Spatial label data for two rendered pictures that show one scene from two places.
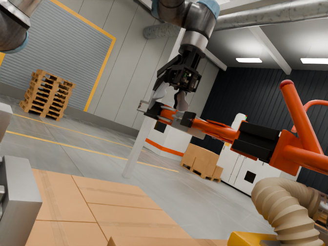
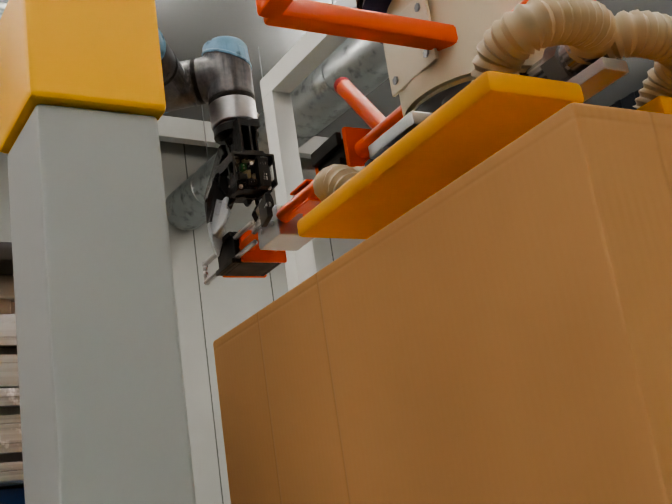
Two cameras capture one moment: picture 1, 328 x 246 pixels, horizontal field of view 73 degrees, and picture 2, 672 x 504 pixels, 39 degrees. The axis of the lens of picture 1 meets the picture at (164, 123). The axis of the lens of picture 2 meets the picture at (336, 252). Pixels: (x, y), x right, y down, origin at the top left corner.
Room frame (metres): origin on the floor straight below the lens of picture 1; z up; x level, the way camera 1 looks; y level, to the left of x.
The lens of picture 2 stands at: (-0.71, -0.20, 0.72)
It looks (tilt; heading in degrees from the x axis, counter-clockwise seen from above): 17 degrees up; 3
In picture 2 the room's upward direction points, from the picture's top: 9 degrees counter-clockwise
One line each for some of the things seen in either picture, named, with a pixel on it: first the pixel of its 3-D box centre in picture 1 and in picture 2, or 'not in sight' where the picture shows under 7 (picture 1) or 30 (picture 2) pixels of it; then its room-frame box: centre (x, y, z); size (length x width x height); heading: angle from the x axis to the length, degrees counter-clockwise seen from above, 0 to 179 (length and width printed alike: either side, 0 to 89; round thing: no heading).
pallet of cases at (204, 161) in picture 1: (203, 162); not in sight; (8.09, -1.88, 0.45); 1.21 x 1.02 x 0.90; 39
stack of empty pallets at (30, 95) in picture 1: (47, 94); not in sight; (7.20, 3.86, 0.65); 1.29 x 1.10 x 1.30; 39
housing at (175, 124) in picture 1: (190, 124); (286, 228); (0.56, -0.06, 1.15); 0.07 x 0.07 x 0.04; 34
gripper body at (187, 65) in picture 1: (184, 70); (242, 162); (0.65, 0.00, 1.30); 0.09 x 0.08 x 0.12; 34
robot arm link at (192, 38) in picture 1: (194, 45); (235, 118); (0.66, 0.00, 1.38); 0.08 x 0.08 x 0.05
